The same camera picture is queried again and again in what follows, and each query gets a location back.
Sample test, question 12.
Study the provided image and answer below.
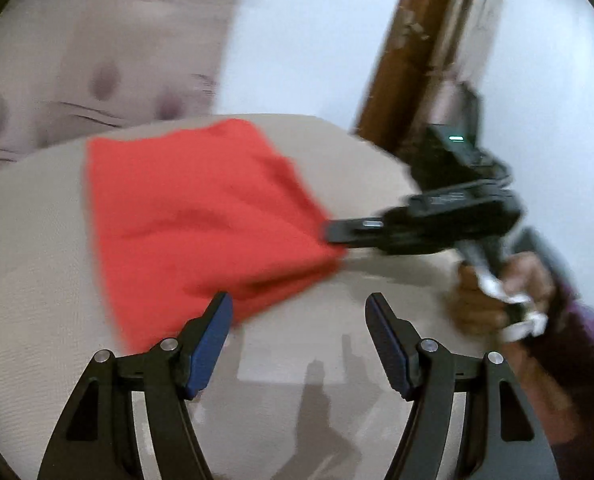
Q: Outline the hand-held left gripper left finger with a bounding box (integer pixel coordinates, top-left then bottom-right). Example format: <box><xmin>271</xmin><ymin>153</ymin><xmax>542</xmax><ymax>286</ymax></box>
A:
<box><xmin>37</xmin><ymin>291</ymin><xmax>234</xmax><ymax>480</ymax></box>

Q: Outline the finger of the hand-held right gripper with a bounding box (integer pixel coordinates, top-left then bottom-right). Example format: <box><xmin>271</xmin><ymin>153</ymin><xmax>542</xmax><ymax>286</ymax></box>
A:
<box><xmin>322</xmin><ymin>217</ymin><xmax>393</xmax><ymax>249</ymax></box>

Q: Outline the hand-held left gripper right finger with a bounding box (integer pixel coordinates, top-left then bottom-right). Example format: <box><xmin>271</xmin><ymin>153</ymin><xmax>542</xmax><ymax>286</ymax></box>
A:
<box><xmin>365</xmin><ymin>292</ymin><xmax>558</xmax><ymax>480</ymax></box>

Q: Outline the red knit sweater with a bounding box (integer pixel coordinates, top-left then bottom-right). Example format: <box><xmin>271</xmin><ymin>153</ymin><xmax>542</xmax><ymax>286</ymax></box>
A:
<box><xmin>86</xmin><ymin>118</ymin><xmax>349</xmax><ymax>356</ymax></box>

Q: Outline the person's right forearm purple sleeve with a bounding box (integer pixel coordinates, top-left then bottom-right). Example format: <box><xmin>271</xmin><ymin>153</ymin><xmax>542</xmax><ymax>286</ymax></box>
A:
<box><xmin>497</xmin><ymin>282</ymin><xmax>594</xmax><ymax>480</ymax></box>

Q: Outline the person's right hand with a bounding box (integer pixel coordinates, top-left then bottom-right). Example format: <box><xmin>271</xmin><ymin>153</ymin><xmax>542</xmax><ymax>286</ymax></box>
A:
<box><xmin>450</xmin><ymin>251</ymin><xmax>560</xmax><ymax>347</ymax></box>

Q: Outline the pink leaf-print curtain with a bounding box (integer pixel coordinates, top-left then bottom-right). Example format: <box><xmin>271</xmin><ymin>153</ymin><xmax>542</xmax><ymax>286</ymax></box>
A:
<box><xmin>0</xmin><ymin>0</ymin><xmax>243</xmax><ymax>181</ymax></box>

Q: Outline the brown wooden door frame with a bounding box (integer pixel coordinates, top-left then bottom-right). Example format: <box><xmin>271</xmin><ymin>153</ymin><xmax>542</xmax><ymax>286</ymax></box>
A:
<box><xmin>354</xmin><ymin>0</ymin><xmax>508</xmax><ymax>143</ymax></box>

